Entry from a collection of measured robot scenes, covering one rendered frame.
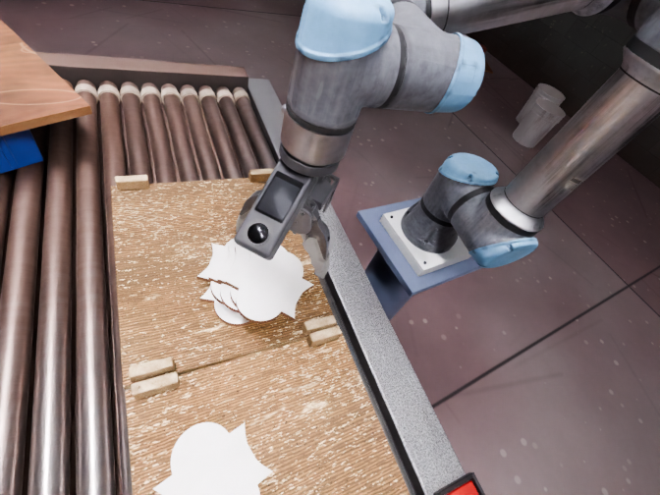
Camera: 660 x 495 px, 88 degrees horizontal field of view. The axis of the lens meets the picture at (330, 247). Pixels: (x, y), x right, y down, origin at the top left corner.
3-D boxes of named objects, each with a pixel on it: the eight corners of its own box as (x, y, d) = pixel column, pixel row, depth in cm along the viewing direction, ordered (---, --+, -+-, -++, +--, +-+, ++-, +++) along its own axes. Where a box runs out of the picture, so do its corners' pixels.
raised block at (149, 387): (179, 375, 52) (177, 369, 50) (181, 387, 51) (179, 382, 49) (133, 388, 49) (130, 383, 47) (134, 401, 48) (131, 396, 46)
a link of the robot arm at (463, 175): (453, 186, 89) (482, 143, 79) (480, 226, 82) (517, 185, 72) (413, 189, 85) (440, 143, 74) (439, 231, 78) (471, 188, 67)
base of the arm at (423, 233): (435, 206, 98) (453, 181, 91) (464, 248, 91) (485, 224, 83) (391, 212, 92) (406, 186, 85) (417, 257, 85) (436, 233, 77)
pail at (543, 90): (538, 135, 366) (566, 103, 338) (513, 123, 368) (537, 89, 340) (538, 123, 386) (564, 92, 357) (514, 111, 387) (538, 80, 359)
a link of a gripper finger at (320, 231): (339, 253, 48) (318, 201, 43) (334, 261, 47) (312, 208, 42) (310, 252, 51) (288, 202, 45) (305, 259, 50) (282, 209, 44)
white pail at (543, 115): (504, 132, 348) (529, 98, 320) (521, 129, 363) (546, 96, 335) (525, 151, 336) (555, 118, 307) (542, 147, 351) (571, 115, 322)
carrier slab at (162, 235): (276, 180, 85) (276, 175, 84) (336, 331, 65) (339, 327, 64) (112, 191, 71) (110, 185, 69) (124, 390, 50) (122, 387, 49)
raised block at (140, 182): (149, 183, 72) (147, 173, 70) (150, 190, 71) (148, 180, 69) (117, 185, 70) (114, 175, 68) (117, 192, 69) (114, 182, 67)
